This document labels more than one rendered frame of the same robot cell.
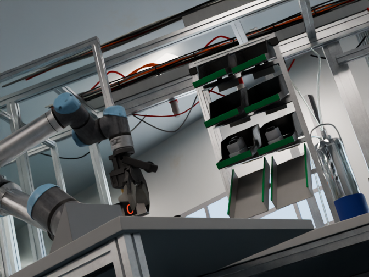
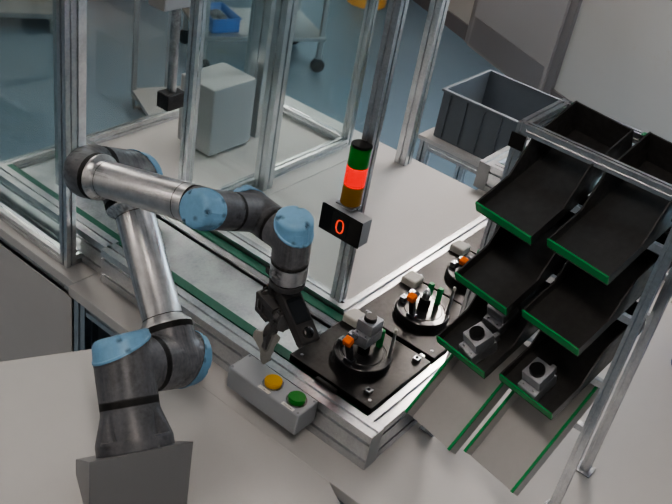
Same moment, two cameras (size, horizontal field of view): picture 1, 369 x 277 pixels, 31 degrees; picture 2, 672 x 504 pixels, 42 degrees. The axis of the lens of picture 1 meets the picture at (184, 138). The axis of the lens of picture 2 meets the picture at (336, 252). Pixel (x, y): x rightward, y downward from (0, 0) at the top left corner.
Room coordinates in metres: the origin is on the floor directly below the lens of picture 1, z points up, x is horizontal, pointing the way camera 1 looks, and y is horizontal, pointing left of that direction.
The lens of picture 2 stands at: (0.76, -0.40, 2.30)
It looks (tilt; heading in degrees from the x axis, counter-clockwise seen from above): 33 degrees down; 22
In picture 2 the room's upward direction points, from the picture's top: 11 degrees clockwise
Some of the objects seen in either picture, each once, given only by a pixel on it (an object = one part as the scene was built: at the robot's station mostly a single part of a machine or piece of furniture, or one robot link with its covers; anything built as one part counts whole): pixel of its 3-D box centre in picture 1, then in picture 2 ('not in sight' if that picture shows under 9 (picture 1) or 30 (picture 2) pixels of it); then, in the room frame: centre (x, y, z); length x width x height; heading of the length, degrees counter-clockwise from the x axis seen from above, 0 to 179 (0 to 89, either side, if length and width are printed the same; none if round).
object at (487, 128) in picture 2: not in sight; (518, 127); (4.41, 0.33, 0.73); 0.62 x 0.42 x 0.23; 79
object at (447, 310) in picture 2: not in sight; (425, 301); (2.53, 0.05, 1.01); 0.24 x 0.24 x 0.13; 79
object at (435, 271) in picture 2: not in sight; (474, 266); (2.77, 0.01, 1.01); 0.24 x 0.24 x 0.13; 79
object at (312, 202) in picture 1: (291, 143); not in sight; (3.27, -0.53, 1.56); 0.04 x 0.04 x 1.39; 79
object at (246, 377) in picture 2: not in sight; (271, 393); (2.08, 0.22, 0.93); 0.21 x 0.07 x 0.06; 79
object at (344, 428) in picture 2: not in sight; (229, 344); (2.18, 0.40, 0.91); 0.89 x 0.06 x 0.11; 79
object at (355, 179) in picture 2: not in sight; (355, 174); (2.43, 0.27, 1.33); 0.05 x 0.05 x 0.05
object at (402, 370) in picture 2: not in sight; (360, 360); (2.28, 0.10, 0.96); 0.24 x 0.24 x 0.02; 79
